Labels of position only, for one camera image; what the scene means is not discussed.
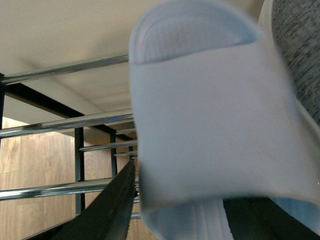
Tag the light blue slipper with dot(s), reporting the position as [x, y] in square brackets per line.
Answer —
[214, 112]

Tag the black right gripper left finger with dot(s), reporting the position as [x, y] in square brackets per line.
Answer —
[108, 216]

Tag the grey knit sneaker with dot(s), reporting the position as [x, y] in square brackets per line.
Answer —
[294, 27]

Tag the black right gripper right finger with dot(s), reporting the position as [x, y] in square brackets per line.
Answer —
[262, 219]

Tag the black metal shoe rack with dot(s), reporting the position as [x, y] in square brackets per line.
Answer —
[44, 89]

